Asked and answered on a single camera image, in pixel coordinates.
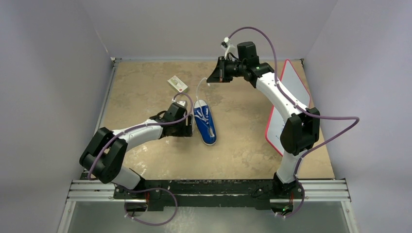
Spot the white shoelace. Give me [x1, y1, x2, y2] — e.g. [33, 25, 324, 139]
[195, 77, 210, 106]

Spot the blue canvas sneaker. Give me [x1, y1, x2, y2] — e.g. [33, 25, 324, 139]
[193, 100, 217, 146]

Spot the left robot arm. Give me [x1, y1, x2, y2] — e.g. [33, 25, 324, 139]
[79, 100, 192, 199]

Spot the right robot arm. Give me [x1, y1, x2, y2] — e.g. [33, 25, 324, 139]
[206, 38, 320, 198]

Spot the small white cardboard box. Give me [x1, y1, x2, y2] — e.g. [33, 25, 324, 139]
[167, 76, 189, 93]

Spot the red framed whiteboard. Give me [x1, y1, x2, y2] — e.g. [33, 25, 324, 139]
[264, 59, 311, 157]

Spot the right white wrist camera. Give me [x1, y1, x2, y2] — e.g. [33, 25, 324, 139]
[221, 37, 237, 59]

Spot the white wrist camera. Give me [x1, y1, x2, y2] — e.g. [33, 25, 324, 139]
[221, 37, 237, 59]
[174, 100, 188, 109]

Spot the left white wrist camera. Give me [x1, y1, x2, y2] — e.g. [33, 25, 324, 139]
[174, 100, 188, 109]

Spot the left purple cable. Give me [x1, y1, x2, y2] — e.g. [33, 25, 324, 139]
[87, 93, 194, 226]

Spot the purple cable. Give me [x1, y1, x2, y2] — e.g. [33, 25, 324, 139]
[225, 26, 360, 219]
[87, 93, 194, 226]

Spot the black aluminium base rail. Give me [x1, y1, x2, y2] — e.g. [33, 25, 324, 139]
[67, 179, 351, 215]

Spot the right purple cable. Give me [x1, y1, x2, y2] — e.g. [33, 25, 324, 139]
[225, 26, 360, 219]

